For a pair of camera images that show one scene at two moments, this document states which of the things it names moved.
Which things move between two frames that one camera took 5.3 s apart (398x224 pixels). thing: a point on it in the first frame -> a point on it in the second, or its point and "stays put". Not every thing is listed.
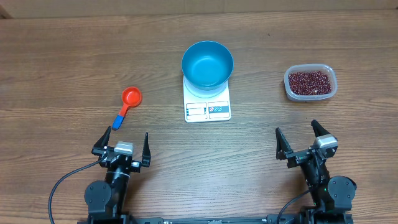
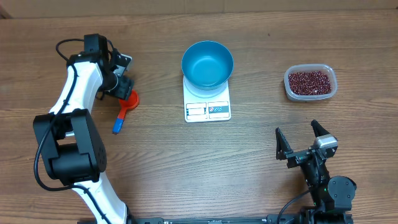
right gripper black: [283, 151] stays put
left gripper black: [99, 149] -> [124, 89]
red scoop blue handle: [131, 96] stays put
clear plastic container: [310, 81] stays put
